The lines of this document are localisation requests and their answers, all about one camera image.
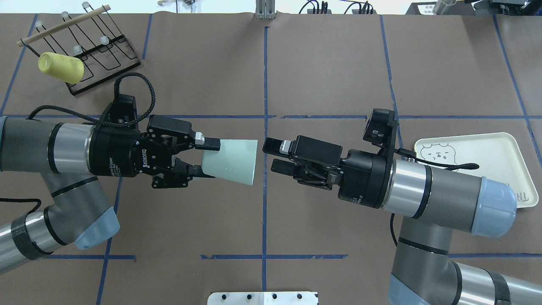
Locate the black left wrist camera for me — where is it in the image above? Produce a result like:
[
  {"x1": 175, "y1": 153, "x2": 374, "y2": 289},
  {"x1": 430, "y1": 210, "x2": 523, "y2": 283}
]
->
[{"x1": 100, "y1": 94, "x2": 137, "y2": 124}]

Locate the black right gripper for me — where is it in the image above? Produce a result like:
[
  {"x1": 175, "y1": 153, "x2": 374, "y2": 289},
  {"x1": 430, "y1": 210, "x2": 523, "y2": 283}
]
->
[{"x1": 263, "y1": 136, "x2": 394, "y2": 209}]

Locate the light green cup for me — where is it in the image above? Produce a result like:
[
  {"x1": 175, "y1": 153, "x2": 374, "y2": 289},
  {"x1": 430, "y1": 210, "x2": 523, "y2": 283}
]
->
[{"x1": 201, "y1": 139, "x2": 258, "y2": 186}]

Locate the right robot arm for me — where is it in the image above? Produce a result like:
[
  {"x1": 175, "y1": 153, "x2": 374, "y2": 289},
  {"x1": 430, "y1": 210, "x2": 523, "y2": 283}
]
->
[{"x1": 263, "y1": 133, "x2": 541, "y2": 305}]

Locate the white bear print tray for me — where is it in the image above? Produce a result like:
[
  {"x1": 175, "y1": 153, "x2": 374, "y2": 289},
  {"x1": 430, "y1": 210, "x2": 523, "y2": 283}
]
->
[{"x1": 414, "y1": 133, "x2": 539, "y2": 208}]

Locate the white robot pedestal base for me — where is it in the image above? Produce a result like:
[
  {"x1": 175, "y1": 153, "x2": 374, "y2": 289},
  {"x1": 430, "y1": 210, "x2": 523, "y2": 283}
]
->
[{"x1": 207, "y1": 291, "x2": 319, "y2": 305}]

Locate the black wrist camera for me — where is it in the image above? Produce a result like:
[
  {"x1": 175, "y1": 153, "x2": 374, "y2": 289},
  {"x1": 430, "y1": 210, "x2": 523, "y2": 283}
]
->
[
  {"x1": 100, "y1": 94, "x2": 137, "y2": 124},
  {"x1": 362, "y1": 108, "x2": 398, "y2": 147}
]

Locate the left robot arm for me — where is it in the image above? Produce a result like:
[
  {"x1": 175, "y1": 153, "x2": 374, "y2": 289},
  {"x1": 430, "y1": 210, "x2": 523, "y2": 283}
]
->
[{"x1": 1, "y1": 114, "x2": 222, "y2": 273}]

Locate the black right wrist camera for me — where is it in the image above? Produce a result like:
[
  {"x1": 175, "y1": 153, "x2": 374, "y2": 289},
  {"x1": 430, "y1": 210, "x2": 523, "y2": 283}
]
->
[{"x1": 362, "y1": 108, "x2": 398, "y2": 147}]

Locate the wooden rack dowel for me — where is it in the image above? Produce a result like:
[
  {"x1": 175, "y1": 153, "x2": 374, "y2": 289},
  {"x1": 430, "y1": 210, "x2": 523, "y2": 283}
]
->
[{"x1": 16, "y1": 5, "x2": 111, "y2": 47}]

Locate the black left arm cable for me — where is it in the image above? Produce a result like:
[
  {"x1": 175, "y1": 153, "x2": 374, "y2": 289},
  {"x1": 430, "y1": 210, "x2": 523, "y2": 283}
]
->
[{"x1": 28, "y1": 72, "x2": 156, "y2": 128}]

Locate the black wire cup rack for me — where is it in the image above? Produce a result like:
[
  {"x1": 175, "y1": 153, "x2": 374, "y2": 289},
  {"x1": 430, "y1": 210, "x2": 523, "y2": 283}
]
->
[{"x1": 24, "y1": 2, "x2": 141, "y2": 95}]

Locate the yellow cup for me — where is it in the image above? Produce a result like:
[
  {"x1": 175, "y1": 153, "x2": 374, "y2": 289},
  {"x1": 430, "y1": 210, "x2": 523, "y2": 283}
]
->
[{"x1": 38, "y1": 52, "x2": 85, "y2": 84}]

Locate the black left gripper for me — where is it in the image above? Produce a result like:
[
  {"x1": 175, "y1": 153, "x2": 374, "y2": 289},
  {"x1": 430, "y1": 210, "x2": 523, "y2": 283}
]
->
[{"x1": 88, "y1": 115, "x2": 221, "y2": 189}]

